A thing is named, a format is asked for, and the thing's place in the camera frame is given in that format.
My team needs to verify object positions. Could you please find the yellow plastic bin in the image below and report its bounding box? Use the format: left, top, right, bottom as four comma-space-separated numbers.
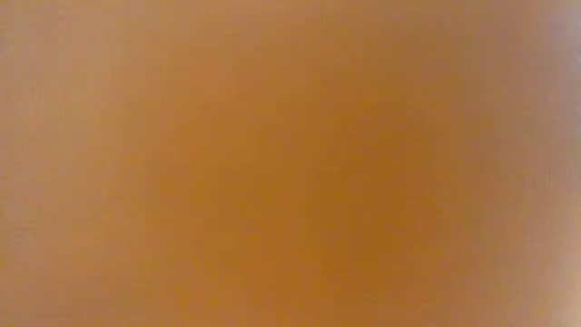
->
0, 0, 581, 327

